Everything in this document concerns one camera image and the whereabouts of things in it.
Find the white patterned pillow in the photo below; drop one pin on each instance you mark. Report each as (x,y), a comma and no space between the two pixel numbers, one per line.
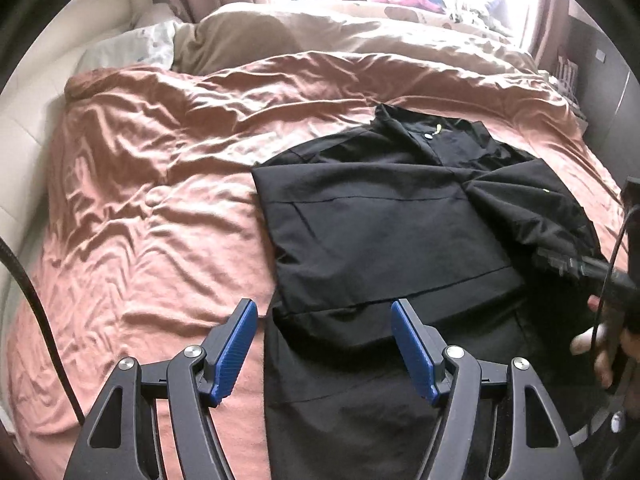
(125,45)

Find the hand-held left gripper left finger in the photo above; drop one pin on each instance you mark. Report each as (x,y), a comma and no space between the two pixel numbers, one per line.
(235,350)

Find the black jacket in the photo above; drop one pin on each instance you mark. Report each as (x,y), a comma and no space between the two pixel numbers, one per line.
(380,220)

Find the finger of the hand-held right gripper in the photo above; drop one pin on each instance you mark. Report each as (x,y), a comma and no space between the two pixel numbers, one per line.
(570,263)

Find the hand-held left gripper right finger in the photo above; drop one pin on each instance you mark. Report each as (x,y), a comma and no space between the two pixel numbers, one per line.
(413,346)

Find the pink-brown blanket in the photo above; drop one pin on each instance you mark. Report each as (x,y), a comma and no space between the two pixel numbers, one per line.
(150,200)

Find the person's right hand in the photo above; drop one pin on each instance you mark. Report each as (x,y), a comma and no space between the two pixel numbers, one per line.
(602,345)

